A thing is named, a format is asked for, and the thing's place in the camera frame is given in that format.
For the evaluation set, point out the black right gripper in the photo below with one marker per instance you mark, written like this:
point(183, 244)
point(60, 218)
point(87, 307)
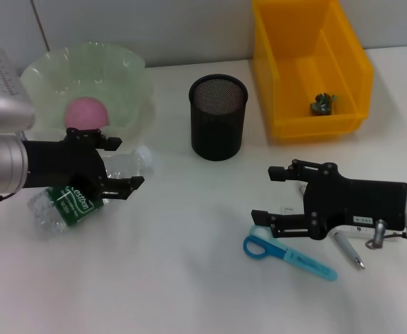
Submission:
point(356, 205)

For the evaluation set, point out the clear plastic ruler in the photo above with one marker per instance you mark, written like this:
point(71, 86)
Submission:
point(351, 230)

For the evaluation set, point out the clear water bottle green label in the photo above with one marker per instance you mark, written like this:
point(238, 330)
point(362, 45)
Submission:
point(78, 210)

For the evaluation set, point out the black mesh pen holder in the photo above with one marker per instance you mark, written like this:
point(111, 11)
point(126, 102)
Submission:
point(217, 128)

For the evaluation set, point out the yellow plastic bin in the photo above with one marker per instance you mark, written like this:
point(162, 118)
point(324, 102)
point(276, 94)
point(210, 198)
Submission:
point(293, 52)

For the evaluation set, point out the pale green wavy glass bowl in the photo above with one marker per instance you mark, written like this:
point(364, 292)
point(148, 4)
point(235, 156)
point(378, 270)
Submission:
point(119, 76)

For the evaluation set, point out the silver ballpoint pen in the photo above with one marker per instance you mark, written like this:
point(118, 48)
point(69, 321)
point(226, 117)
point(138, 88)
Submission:
point(345, 247)

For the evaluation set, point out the blue scissors with sheath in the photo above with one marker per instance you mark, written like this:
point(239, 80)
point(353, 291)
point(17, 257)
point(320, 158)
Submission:
point(259, 248)

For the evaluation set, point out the pink peach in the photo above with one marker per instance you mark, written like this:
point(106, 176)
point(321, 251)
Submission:
point(85, 113)

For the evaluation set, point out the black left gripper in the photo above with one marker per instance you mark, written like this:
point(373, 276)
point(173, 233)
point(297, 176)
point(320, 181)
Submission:
point(64, 163)

